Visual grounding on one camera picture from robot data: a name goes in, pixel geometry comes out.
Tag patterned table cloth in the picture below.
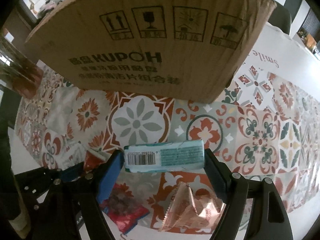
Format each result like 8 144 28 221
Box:
7 22 320 240

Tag rose gold foil packet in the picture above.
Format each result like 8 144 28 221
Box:
159 182 225 232

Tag teal tissue pack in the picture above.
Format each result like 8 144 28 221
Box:
124 140 204 173

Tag dark chair back right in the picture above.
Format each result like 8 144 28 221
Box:
268 2 292 35

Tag brown cardboard box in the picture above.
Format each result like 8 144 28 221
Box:
25 0 277 103

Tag red snack packet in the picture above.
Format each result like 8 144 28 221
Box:
99 183 150 235

